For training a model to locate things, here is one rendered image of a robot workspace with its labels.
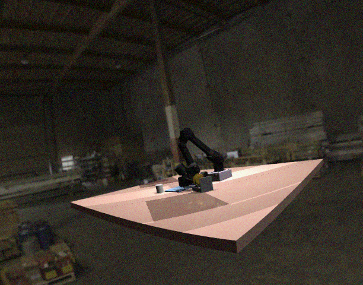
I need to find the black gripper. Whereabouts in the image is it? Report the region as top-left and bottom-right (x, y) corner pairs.
(178, 171), (208, 188)

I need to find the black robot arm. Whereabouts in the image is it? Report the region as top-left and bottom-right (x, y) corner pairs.
(174, 128), (225, 177)

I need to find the light blue square mat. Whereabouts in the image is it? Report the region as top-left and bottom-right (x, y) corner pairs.
(165, 186), (193, 192)

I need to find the olive-gold round plate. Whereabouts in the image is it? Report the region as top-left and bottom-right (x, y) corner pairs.
(193, 173), (203, 186)

